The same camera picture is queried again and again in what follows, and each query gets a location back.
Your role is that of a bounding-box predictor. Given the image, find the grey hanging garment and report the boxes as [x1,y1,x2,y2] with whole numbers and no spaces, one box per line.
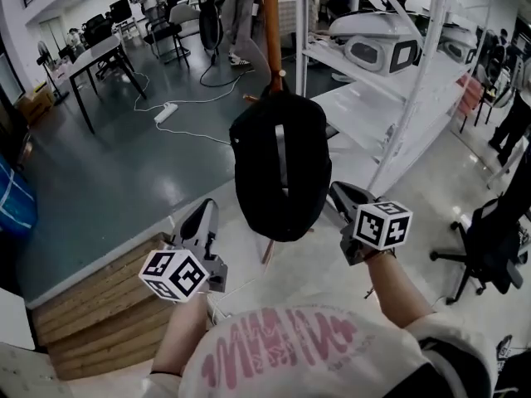
[223,0,273,83]

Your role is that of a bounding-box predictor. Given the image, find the black frame chair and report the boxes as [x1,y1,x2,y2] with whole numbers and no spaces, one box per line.
[142,3,192,68]

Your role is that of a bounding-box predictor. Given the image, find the black backpack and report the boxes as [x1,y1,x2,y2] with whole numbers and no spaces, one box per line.
[228,76,334,244]

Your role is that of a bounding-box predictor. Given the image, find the white table black legs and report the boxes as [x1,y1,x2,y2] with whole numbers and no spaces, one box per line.
[67,34,149,136]

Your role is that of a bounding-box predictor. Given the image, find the table with checked cloth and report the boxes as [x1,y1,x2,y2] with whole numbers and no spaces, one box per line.
[277,0,300,37]

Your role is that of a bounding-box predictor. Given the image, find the pink chair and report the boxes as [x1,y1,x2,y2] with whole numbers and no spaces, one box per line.
[455,74,495,137]

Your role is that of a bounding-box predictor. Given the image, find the cardboard box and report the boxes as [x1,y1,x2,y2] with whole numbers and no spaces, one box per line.
[15,85,56,126]

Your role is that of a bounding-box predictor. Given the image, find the person's left forearm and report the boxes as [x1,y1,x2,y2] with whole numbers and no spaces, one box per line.
[150,294,211,377]

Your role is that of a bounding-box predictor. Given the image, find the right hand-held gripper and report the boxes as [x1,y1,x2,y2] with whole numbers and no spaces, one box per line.
[329,180,414,268]

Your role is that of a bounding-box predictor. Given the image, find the person's right forearm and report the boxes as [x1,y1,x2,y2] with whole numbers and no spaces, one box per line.
[363,249,437,329]

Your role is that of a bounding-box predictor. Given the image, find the thick black floor cable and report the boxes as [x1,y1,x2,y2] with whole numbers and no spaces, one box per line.
[199,51,244,89]

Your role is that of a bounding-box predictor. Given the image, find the person's cream printed shirt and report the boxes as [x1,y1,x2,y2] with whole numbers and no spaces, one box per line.
[144,304,499,398]

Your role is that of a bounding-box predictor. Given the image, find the beige filing cabinet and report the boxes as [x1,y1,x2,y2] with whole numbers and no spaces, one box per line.
[0,342,74,398]

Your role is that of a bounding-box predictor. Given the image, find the black office chair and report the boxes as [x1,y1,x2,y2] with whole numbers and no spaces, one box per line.
[82,13,114,47]
[429,194,531,307]

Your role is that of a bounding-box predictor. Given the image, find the white metal shelving unit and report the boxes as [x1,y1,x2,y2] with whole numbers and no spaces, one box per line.
[295,0,499,199]

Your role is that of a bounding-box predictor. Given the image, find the white floor cable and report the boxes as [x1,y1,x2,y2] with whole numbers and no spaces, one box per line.
[205,279,259,328]

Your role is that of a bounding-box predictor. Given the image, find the wooden step platform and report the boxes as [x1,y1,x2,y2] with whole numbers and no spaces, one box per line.
[31,232,217,383]

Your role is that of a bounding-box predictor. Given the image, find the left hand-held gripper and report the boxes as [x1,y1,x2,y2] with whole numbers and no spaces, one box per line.
[138,198,229,304]

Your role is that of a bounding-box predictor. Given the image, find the black pedestal fan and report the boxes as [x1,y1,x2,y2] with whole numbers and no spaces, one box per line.
[36,40,71,108]

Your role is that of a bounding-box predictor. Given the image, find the black floor fan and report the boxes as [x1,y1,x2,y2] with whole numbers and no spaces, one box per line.
[196,0,227,65]

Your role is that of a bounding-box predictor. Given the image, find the blue wrapped bundle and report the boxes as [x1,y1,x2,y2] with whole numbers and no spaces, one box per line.
[0,155,40,238]

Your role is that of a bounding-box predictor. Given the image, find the wooden coat stand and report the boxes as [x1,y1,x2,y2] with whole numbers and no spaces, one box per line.
[242,0,287,265]

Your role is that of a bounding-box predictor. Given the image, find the white power strip cable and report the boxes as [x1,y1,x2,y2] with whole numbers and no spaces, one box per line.
[133,70,234,147]

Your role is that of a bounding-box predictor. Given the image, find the white cabinet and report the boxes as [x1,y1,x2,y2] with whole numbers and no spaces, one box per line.
[0,287,37,352]

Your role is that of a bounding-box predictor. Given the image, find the long white power strip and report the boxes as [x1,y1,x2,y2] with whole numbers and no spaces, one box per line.
[153,102,180,125]

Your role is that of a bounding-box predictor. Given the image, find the black monitor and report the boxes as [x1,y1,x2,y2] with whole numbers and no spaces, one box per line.
[108,0,134,25]

